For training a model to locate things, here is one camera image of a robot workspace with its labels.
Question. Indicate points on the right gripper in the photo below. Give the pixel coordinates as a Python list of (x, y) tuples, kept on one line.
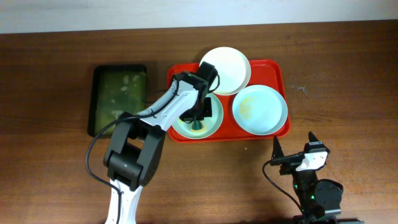
[(326, 152)]

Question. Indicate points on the black tray with green water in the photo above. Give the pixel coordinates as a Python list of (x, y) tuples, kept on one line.
[(116, 89)]

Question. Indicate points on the white plate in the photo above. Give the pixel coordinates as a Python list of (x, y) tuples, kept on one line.
[(233, 68)]

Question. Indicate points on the green and yellow sponge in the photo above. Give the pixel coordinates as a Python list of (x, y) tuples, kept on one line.
[(198, 127)]

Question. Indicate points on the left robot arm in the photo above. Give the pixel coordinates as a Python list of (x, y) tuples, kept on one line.
[(136, 143)]

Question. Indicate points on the red plastic tray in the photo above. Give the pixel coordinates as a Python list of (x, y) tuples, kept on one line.
[(263, 72)]

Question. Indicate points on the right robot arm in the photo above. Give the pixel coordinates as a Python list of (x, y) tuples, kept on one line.
[(318, 199)]

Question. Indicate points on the light green plate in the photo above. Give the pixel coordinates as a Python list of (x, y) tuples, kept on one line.
[(212, 123)]

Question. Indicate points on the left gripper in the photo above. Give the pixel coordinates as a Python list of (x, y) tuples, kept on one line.
[(196, 116)]

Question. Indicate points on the light blue plate right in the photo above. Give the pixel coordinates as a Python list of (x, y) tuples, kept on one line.
[(260, 110)]

